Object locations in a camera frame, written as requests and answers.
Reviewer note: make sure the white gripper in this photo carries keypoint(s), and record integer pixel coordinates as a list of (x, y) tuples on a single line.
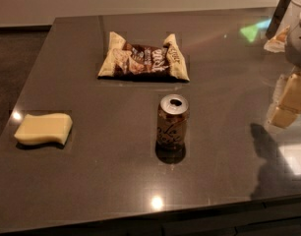
[(298, 46)]

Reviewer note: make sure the orange soda can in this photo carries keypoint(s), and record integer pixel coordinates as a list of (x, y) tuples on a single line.
[(172, 118)]

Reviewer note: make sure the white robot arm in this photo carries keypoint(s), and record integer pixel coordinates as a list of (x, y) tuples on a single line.
[(284, 35)]

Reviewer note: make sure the brown cream chip bag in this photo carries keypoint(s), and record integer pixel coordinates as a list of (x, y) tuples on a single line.
[(126, 61)]

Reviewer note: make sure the yellow sponge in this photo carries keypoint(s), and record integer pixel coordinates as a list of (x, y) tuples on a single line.
[(42, 129)]

